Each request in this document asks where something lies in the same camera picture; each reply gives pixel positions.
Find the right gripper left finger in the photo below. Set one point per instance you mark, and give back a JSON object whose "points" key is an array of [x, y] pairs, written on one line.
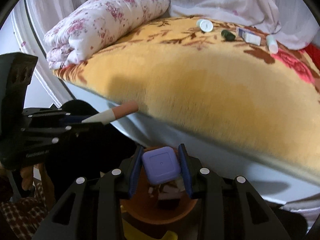
{"points": [[121, 183]]}

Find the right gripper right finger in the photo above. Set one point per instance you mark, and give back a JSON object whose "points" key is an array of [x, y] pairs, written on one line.
{"points": [[199, 181]]}

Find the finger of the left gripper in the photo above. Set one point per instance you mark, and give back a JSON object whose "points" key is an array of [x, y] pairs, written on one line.
{"points": [[51, 117], [69, 131]]}

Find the small beige lip balm tube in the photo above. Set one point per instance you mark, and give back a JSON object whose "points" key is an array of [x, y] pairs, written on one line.
{"points": [[113, 114]]}

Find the purple square case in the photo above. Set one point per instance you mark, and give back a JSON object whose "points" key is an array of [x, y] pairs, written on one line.
{"points": [[161, 165]]}

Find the dark green small bottle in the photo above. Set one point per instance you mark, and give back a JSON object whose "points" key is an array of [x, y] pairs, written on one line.
{"points": [[227, 35]]}

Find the orange trash bin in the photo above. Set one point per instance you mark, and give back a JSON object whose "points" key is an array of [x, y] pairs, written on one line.
{"points": [[159, 204]]}

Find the yellow floral plush blanket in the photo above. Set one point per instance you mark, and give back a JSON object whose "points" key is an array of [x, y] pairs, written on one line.
{"points": [[234, 93]]}

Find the floral pink white pillow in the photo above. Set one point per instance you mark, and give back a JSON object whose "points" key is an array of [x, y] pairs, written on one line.
{"points": [[97, 24]]}

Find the blue white medicine box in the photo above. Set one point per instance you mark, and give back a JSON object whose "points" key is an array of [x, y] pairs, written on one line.
{"points": [[248, 36]]}

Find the white round jar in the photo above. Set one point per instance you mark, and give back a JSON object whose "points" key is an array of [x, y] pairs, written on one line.
{"points": [[205, 25]]}

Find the white slim bottle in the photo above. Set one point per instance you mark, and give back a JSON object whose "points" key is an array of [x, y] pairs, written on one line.
{"points": [[272, 44]]}

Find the red blanket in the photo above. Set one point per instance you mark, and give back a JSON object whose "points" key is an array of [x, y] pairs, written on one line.
{"points": [[314, 52]]}

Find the sheer white curtain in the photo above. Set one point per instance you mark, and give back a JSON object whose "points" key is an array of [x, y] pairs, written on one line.
{"points": [[292, 21]]}

